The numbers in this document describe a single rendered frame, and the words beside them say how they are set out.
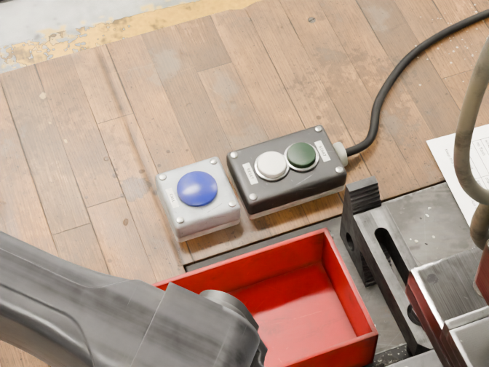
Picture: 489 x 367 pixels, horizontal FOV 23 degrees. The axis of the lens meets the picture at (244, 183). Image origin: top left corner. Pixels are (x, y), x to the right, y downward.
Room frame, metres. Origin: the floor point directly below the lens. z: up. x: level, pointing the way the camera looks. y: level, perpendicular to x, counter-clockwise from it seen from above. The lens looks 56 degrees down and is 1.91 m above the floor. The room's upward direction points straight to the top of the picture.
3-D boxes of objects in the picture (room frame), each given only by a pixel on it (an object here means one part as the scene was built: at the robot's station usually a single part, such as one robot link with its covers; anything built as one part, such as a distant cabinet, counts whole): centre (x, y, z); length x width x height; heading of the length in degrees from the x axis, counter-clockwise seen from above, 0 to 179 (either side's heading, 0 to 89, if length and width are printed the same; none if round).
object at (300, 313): (0.49, 0.02, 0.93); 0.25 x 0.12 x 0.06; 111
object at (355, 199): (0.59, -0.12, 0.95); 0.06 x 0.03 x 0.09; 21
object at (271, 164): (0.67, -0.03, 0.93); 0.03 x 0.03 x 0.02
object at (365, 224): (0.52, -0.14, 0.95); 0.15 x 0.03 x 0.10; 21
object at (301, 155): (0.68, -0.06, 0.93); 0.03 x 0.03 x 0.02
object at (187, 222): (0.65, 0.05, 0.90); 0.07 x 0.07 x 0.06; 21
